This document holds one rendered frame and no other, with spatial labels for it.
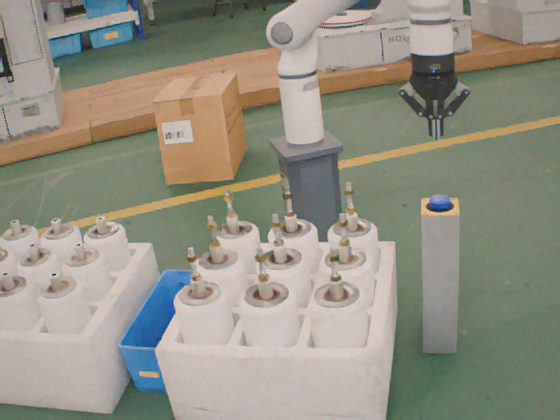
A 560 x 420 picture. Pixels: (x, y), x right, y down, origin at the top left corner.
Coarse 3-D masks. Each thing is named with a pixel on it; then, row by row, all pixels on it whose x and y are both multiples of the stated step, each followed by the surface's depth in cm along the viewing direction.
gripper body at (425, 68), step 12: (420, 60) 107; (432, 60) 106; (444, 60) 106; (420, 72) 108; (432, 72) 107; (444, 72) 107; (420, 84) 111; (432, 84) 110; (456, 84) 109; (420, 96) 112; (432, 96) 111; (444, 96) 111
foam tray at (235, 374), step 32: (320, 256) 141; (384, 256) 134; (384, 288) 123; (384, 320) 114; (160, 352) 114; (192, 352) 112; (224, 352) 111; (256, 352) 110; (288, 352) 110; (320, 352) 108; (352, 352) 107; (384, 352) 111; (192, 384) 116; (224, 384) 114; (256, 384) 113; (288, 384) 111; (320, 384) 110; (352, 384) 109; (384, 384) 112; (192, 416) 120; (224, 416) 118; (256, 416) 116; (288, 416) 115; (320, 416) 113; (352, 416) 112; (384, 416) 113
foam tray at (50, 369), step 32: (128, 288) 137; (96, 320) 124; (128, 320) 136; (0, 352) 123; (32, 352) 121; (64, 352) 120; (96, 352) 121; (0, 384) 127; (32, 384) 125; (64, 384) 124; (96, 384) 122
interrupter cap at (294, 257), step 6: (270, 252) 126; (288, 252) 125; (294, 252) 125; (270, 258) 124; (288, 258) 124; (294, 258) 123; (300, 258) 122; (270, 264) 122; (276, 264) 122; (282, 264) 121; (288, 264) 121; (294, 264) 121
